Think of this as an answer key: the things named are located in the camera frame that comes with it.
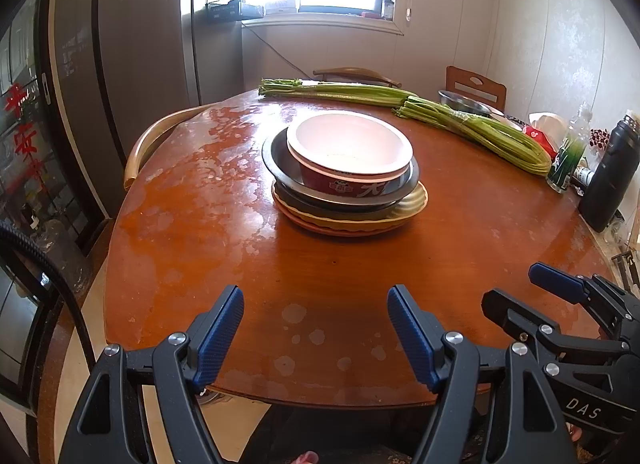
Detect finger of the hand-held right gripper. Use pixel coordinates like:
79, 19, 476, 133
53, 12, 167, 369
481, 289, 628, 385
529, 263, 640, 339

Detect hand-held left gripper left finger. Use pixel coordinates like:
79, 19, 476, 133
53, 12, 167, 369
65, 285, 246, 464

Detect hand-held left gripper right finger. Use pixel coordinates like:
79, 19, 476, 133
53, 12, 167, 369
387, 285, 576, 464

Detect yellow shell-shaped plate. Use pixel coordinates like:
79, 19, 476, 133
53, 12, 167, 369
271, 179, 430, 235

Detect round metal pan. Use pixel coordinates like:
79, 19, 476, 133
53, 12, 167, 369
272, 179, 418, 219

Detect grey metal bowl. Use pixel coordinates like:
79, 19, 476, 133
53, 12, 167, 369
261, 128, 420, 205

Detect small white bottle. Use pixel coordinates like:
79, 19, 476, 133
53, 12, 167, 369
572, 166, 596, 195

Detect black thermos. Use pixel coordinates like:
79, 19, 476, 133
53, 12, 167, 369
578, 114, 640, 233

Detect clear bottle with green label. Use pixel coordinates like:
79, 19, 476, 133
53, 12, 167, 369
546, 102, 592, 193

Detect wrapped celery bunch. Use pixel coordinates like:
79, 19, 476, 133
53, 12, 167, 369
392, 96, 552, 177

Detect small steel bowl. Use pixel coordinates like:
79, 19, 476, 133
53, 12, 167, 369
438, 90, 493, 114

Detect wooden chair with cutout back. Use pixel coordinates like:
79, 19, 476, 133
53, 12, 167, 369
446, 66, 507, 109

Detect long celery bunch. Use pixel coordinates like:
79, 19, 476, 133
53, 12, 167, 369
258, 78, 418, 105

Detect glass door with red decals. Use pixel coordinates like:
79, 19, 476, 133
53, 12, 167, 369
0, 0, 111, 395

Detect wooden chair with curved back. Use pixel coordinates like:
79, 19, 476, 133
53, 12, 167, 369
312, 67, 402, 87

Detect grey refrigerator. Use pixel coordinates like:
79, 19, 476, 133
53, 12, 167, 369
50, 0, 203, 225

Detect black box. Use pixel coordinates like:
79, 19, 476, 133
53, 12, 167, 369
207, 0, 266, 23

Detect black metal bracket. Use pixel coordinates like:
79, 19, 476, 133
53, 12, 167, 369
611, 250, 640, 291

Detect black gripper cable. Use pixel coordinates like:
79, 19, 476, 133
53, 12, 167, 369
0, 219, 96, 370

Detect thin wall cable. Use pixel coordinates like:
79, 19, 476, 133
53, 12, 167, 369
246, 25, 322, 78

